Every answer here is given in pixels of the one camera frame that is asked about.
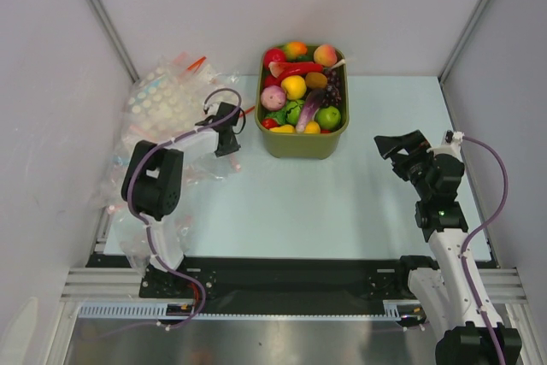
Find clear zip top bag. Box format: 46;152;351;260
182;153;242;187

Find purple toy eggplant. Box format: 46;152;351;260
296;88;326;133

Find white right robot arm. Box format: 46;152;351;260
374;130;522;364

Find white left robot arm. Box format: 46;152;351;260
121;102;245;297

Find dotted clear zip bag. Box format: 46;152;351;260
122;52;242;143

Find pile of clear zip bags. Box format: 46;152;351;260
87;121;196;276

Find red toy tomato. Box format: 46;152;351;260
262;118;279;130

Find yellow toy banana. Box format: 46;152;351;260
269;124;296;133

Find pink toy onion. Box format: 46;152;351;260
260;85;286;111

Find green toy watermelon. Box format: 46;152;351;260
285;99;304;126

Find olive green plastic bin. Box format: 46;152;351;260
254;65;350;159

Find yellow toy lemon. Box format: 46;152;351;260
303;121;321;134

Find green toy apple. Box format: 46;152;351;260
315;106;341;131

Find yellow toy apple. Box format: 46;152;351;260
280;75;307;101

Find toy watermelon slice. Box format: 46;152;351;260
268;61;287;78

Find dark purple toy grapes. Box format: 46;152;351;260
321;68;342;108

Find red toy chili pepper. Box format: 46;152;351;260
275;62;323;85

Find red toy apple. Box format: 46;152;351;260
262;48;286;70

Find brown toy kiwi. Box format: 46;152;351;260
304;72;328;89

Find orange green toy mango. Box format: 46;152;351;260
281;41;308;61

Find peach toy fruit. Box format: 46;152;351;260
313;44;338;68

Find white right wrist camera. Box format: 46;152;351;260
427;130;464;160

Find aluminium frame rail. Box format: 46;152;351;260
479;268;527;304

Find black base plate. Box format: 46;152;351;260
87;253;432;315

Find white slotted cable duct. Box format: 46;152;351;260
78;300;423;322

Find right aluminium corner post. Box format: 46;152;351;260
438;0;493;86

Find aluminium corner post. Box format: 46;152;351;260
438;0;493;86
86;0;139;82

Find left aluminium corner post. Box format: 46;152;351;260
86;0;139;82

